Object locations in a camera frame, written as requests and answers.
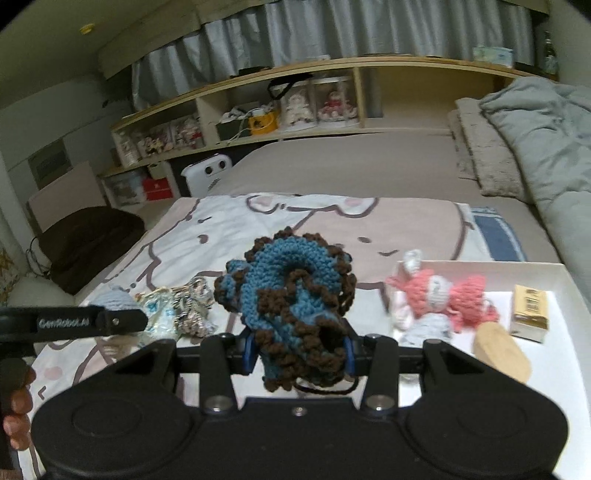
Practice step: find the green glass bottle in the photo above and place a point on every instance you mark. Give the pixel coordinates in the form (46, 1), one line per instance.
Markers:
(549, 57)

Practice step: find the grey curtain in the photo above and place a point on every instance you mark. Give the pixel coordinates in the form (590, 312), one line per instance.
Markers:
(323, 37)

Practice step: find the striped crochet pouch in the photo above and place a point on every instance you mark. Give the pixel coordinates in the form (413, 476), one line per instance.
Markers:
(194, 314)

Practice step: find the yellow container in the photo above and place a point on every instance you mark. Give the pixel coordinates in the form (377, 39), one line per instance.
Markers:
(264, 123)

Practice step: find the fuzzy taupe pillow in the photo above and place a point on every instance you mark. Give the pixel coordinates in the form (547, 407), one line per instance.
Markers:
(494, 152)
(461, 152)

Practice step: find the cartoon printed blanket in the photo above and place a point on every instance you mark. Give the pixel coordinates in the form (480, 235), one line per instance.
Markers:
(207, 221)

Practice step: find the clear storage bin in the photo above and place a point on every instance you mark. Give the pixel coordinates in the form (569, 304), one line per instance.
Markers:
(122, 189)

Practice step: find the beige round cushion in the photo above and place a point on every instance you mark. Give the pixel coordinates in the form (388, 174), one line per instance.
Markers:
(41, 291)

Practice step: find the clear jar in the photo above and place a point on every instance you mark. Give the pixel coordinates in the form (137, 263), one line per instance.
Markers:
(125, 148)

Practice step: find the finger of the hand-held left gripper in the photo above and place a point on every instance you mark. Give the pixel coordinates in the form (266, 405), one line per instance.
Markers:
(92, 321)

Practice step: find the small cream cardboard box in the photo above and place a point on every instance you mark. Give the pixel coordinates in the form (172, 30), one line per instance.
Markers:
(531, 314)

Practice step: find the clear case with red doll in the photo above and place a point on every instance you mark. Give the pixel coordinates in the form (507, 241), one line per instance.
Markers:
(337, 104)

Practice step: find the pink crochet bunny doll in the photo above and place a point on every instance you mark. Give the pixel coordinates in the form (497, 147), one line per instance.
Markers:
(461, 295)

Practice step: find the grey crochet doll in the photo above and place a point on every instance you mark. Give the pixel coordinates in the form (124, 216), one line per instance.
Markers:
(113, 297)

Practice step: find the dark brown cushion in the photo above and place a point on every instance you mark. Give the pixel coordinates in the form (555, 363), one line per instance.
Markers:
(87, 244)

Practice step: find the tissue box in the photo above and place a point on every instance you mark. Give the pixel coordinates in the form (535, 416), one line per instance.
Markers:
(493, 55)

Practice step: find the white crochet ball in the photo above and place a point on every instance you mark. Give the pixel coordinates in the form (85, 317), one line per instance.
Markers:
(430, 330)

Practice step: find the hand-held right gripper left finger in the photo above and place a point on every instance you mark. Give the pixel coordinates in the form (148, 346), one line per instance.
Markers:
(249, 354)

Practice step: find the blue and brown crochet pouch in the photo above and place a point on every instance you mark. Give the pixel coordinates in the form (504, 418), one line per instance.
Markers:
(286, 277)

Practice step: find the grey duvet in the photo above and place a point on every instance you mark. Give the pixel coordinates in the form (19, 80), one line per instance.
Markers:
(545, 138)

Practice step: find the person's left hand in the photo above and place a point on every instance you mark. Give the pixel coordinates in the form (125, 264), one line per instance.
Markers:
(18, 406)

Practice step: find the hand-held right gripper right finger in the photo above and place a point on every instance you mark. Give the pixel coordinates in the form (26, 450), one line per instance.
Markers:
(350, 359)

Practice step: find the wooden headboard shelf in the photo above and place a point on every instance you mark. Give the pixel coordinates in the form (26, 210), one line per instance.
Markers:
(406, 87)

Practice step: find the white heater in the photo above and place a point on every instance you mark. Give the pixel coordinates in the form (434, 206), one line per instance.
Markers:
(205, 177)

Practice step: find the figurine display box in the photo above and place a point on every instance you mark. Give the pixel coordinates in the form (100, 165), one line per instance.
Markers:
(188, 134)
(153, 141)

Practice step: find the beige board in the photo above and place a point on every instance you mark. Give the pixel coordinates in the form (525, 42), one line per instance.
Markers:
(64, 189)

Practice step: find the dark green box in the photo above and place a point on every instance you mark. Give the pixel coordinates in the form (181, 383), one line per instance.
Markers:
(231, 130)

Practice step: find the taupe bed mattress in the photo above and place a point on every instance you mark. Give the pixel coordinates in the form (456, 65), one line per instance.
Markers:
(346, 161)

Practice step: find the red box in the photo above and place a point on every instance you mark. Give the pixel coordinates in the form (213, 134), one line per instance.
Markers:
(157, 189)

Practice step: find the white shallow box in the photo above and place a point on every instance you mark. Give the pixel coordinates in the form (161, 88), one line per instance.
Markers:
(563, 369)

